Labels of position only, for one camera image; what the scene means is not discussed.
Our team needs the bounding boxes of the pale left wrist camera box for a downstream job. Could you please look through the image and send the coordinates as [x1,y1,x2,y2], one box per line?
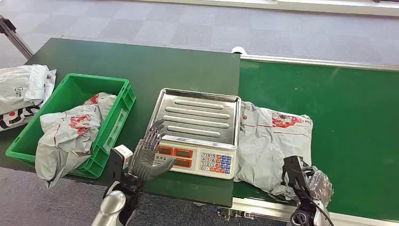
[109,145,134,183]

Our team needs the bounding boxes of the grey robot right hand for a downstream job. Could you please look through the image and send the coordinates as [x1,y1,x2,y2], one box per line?
[307,167,334,207]

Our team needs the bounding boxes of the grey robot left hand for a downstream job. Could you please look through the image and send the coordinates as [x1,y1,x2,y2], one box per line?
[128,119,176,182]

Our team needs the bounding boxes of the white courier package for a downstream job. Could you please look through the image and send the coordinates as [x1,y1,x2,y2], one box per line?
[0,65,57,116]

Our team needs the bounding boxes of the large crumpled grey courier package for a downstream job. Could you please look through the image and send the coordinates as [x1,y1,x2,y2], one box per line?
[35,104,104,190]

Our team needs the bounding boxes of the metal stand leg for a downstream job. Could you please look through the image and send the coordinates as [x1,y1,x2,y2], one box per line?
[0,16,34,60]

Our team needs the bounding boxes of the green plastic basket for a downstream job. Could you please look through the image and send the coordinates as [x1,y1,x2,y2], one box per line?
[5,73,136,180]

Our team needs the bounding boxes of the grey courier package red print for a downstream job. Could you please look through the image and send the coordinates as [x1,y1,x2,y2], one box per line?
[233,101,313,200]

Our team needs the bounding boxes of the electronic weighing scale steel tray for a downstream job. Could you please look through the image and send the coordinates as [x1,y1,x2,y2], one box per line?
[146,88,242,180]

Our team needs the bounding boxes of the small grey courier package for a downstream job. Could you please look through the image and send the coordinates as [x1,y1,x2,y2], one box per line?
[82,92,118,121]

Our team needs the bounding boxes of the black and white printed package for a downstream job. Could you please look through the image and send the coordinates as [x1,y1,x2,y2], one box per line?
[0,104,41,132]

